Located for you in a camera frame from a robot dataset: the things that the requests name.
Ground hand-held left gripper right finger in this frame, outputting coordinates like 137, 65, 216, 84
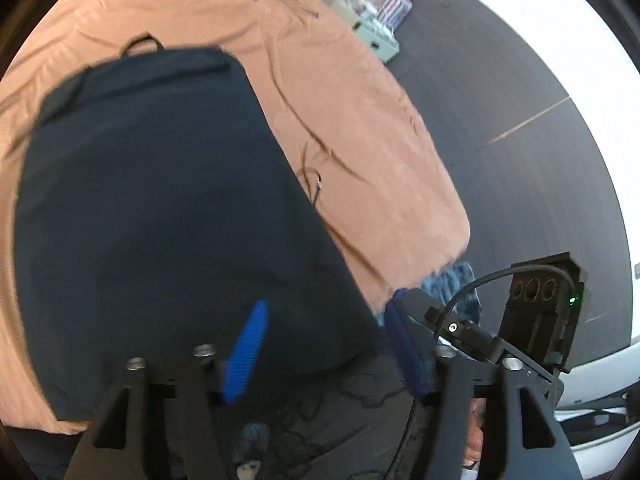
384, 302, 583, 480

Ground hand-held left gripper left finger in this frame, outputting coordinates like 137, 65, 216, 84
65, 300, 268, 480

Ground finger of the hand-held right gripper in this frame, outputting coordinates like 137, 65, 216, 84
397, 287, 501, 361

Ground black pants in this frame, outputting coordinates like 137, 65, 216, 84
12, 35, 386, 423

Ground white furniture piece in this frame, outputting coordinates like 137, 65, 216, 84
550, 340, 640, 456

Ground orange blanket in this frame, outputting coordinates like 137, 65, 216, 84
0, 0, 471, 436

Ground white storage box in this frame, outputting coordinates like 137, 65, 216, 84
332, 0, 402, 63

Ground pink white rack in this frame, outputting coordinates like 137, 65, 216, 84
377, 0, 415, 28

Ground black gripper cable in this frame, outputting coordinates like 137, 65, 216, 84
434, 267, 573, 341

